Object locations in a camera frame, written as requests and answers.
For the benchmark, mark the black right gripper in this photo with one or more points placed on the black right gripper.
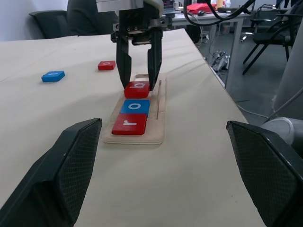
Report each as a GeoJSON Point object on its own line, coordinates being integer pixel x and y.
{"type": "Point", "coordinates": [137, 23]}

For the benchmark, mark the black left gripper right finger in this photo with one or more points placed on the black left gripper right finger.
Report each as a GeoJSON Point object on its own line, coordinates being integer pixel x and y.
{"type": "Point", "coordinates": [265, 170]}

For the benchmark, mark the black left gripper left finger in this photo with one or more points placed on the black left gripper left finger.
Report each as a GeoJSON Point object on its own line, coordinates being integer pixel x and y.
{"type": "Point", "coordinates": [59, 170]}

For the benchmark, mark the red letter b block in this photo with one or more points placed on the red letter b block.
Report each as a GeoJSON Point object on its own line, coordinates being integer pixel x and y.
{"type": "Point", "coordinates": [137, 91]}

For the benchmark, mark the red letter o block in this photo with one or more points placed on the red letter o block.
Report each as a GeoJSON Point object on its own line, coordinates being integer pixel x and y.
{"type": "Point", "coordinates": [106, 65]}

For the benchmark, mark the blue letter o block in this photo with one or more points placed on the blue letter o block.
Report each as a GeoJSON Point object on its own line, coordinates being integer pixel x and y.
{"type": "Point", "coordinates": [135, 107]}

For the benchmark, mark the red letter r block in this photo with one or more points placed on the red letter r block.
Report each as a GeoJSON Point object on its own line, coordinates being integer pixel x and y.
{"type": "Point", "coordinates": [129, 124]}

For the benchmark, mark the wooden letter tray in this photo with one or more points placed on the wooden letter tray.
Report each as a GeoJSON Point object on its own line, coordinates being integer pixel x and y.
{"type": "Point", "coordinates": [156, 132]}

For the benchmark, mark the blue letter t block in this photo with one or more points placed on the blue letter t block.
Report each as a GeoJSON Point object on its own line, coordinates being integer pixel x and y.
{"type": "Point", "coordinates": [53, 76]}

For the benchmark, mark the silver robot body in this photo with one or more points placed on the silver robot body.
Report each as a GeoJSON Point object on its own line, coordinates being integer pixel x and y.
{"type": "Point", "coordinates": [290, 78]}

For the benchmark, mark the person in dark clothing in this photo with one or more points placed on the person in dark clothing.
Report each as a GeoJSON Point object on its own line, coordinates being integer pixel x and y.
{"type": "Point", "coordinates": [82, 19]}

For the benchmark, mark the black computer mouse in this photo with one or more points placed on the black computer mouse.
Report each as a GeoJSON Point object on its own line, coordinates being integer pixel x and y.
{"type": "Point", "coordinates": [201, 13]}

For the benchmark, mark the red bag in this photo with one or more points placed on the red bag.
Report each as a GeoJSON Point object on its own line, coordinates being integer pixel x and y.
{"type": "Point", "coordinates": [201, 7]}

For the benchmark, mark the black padded chair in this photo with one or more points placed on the black padded chair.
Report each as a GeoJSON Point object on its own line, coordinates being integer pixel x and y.
{"type": "Point", "coordinates": [50, 24]}

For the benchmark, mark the grey office desk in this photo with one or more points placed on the grey office desk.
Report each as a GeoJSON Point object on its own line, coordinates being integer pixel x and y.
{"type": "Point", "coordinates": [233, 30]}

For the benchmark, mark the black folding chair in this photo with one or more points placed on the black folding chair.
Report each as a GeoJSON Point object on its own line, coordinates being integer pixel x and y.
{"type": "Point", "coordinates": [270, 37]}

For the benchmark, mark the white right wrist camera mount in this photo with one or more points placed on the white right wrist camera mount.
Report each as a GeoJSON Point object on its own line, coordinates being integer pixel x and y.
{"type": "Point", "coordinates": [118, 5]}

